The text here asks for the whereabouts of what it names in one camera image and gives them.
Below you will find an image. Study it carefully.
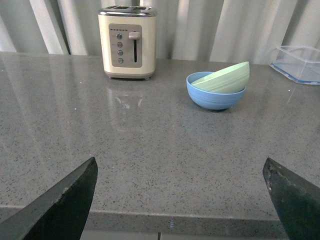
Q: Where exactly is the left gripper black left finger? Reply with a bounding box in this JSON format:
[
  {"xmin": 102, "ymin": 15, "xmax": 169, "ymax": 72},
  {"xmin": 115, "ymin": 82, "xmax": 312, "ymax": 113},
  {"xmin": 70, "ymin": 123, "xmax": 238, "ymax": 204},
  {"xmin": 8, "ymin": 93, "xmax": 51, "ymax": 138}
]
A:
[{"xmin": 0, "ymin": 157, "xmax": 98, "ymax": 240}]

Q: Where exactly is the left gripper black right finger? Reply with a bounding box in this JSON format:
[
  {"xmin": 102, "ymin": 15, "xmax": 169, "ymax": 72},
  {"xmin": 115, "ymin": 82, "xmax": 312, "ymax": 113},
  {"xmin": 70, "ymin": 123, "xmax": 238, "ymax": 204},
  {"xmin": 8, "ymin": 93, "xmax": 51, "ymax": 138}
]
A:
[{"xmin": 262, "ymin": 158, "xmax": 320, "ymax": 240}]

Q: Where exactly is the blue bowl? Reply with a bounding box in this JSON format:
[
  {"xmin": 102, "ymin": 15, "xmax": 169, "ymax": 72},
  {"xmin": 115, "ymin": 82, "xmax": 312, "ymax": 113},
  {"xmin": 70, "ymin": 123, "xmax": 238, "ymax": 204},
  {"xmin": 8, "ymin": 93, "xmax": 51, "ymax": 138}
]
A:
[{"xmin": 186, "ymin": 71, "xmax": 247, "ymax": 110}]

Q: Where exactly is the green bowl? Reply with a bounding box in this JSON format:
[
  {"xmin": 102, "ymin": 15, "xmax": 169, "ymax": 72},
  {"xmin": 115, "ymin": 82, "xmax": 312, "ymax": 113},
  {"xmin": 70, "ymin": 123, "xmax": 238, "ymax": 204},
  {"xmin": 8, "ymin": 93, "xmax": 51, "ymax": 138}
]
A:
[{"xmin": 191, "ymin": 61, "xmax": 250, "ymax": 94}]

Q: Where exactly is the clear plastic container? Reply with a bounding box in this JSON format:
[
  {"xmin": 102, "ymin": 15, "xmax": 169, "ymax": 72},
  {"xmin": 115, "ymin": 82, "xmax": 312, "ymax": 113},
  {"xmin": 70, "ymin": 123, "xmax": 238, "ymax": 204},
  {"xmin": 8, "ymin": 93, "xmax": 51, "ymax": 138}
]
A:
[{"xmin": 270, "ymin": 45, "xmax": 320, "ymax": 85}]

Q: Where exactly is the cream two-slot toaster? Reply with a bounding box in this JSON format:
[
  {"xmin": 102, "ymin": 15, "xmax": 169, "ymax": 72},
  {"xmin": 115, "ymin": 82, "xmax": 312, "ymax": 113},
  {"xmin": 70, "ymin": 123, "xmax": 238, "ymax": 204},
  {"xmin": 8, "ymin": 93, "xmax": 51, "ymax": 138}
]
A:
[{"xmin": 98, "ymin": 5, "xmax": 157, "ymax": 80}]

